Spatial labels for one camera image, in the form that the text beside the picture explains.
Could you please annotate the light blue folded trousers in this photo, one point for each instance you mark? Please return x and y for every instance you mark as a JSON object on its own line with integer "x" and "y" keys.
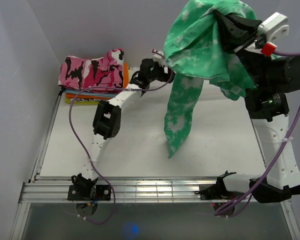
{"x": 90, "y": 91}

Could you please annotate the orange folded trousers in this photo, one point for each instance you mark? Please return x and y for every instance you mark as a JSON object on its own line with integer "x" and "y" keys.
{"x": 125, "y": 81}

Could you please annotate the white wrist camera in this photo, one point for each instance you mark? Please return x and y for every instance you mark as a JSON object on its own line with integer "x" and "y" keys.
{"x": 274, "y": 29}
{"x": 158, "y": 57}

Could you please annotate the yellow patterned folded trousers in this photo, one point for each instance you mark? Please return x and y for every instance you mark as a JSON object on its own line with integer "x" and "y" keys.
{"x": 83, "y": 101}

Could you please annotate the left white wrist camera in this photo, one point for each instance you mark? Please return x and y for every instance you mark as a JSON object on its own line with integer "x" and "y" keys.
{"x": 158, "y": 57}

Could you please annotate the green tie-dye trousers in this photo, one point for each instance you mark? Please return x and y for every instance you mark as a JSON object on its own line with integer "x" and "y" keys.
{"x": 193, "y": 50}

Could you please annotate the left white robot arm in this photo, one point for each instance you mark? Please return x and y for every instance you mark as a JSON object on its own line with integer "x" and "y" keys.
{"x": 107, "y": 119}

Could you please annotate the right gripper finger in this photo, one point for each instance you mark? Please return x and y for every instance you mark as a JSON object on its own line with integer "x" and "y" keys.
{"x": 230, "y": 40}
{"x": 224, "y": 23}

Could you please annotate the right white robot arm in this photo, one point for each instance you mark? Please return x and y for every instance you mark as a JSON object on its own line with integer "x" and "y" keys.
{"x": 254, "y": 42}

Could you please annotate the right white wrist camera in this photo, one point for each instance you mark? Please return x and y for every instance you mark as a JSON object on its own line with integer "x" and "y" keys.
{"x": 274, "y": 29}

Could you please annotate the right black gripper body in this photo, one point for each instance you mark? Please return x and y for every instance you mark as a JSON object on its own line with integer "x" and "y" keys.
{"x": 248, "y": 37}

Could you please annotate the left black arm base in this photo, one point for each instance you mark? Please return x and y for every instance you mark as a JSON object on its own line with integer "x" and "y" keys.
{"x": 100, "y": 192}

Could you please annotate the aluminium frame rail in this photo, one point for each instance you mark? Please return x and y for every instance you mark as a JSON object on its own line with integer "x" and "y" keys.
{"x": 127, "y": 190}

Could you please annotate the pink camouflage folded trousers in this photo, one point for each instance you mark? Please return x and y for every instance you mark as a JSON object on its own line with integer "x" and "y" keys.
{"x": 105, "y": 73}

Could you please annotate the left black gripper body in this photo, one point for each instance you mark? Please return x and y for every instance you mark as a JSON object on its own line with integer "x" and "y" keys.
{"x": 158, "y": 73}

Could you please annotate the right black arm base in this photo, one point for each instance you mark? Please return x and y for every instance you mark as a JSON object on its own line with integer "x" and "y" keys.
{"x": 212, "y": 192}

